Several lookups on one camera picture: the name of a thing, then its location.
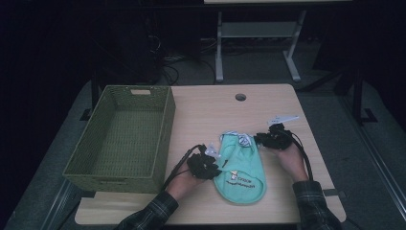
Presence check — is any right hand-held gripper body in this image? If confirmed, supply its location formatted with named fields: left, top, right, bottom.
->
left=261, top=115, right=301, bottom=151

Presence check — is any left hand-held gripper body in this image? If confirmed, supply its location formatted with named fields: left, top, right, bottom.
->
left=186, top=143, right=223, bottom=181

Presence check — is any mint green baby garment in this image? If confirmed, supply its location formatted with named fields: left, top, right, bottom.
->
left=213, top=129, right=268, bottom=206

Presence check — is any green woven basket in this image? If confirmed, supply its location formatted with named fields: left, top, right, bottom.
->
left=62, top=84, right=177, bottom=195

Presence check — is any person's left hand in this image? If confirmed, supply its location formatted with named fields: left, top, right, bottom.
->
left=166, top=170, right=206, bottom=202

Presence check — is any person's right hand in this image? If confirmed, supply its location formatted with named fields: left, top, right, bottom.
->
left=270, top=144, right=309, bottom=184

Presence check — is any grey tape strip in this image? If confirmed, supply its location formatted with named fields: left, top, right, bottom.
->
left=322, top=188, right=348, bottom=199

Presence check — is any right hand-held gripper black cable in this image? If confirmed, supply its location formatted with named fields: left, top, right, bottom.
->
left=280, top=126, right=316, bottom=182

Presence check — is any aluminium floor rail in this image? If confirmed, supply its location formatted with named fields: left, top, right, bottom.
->
left=338, top=95, right=406, bottom=222
left=40, top=179, right=81, bottom=230

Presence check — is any tangle of floor cables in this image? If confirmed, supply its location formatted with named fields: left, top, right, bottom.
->
left=149, top=33, right=218, bottom=86

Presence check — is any grey metal table frame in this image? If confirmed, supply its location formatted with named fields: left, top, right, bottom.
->
left=214, top=10, right=307, bottom=84

